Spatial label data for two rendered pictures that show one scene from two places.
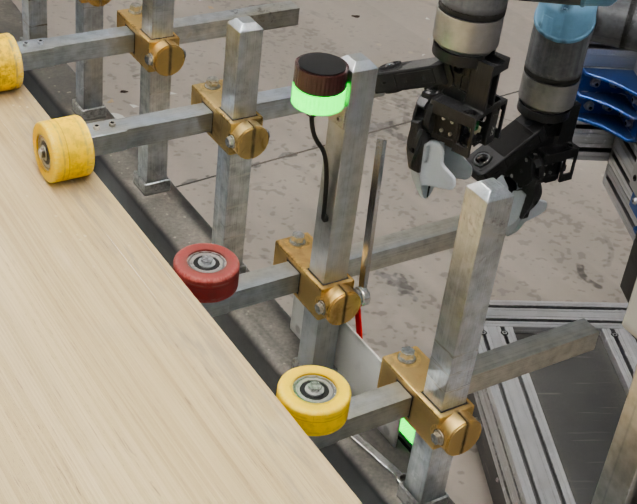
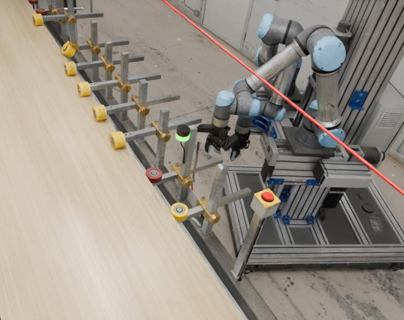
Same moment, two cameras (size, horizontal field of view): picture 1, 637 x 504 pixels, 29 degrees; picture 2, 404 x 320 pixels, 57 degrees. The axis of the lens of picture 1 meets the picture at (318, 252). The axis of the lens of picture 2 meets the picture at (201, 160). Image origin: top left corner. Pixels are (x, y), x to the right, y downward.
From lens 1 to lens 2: 0.36 m
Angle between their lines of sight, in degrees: 7
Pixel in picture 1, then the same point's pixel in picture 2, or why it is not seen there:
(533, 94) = (238, 129)
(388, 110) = (207, 103)
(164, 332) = (143, 193)
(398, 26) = (210, 75)
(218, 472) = (155, 232)
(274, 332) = (171, 185)
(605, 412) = not seen: hidden behind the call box
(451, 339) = (213, 198)
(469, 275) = (217, 185)
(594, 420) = not seen: hidden behind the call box
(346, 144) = (189, 146)
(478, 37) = (222, 123)
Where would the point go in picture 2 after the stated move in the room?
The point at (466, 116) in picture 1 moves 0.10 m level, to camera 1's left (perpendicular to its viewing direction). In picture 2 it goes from (219, 141) to (197, 138)
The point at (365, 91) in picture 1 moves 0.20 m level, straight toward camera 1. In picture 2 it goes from (194, 134) to (189, 164)
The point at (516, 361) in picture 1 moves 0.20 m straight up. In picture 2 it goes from (230, 199) to (239, 169)
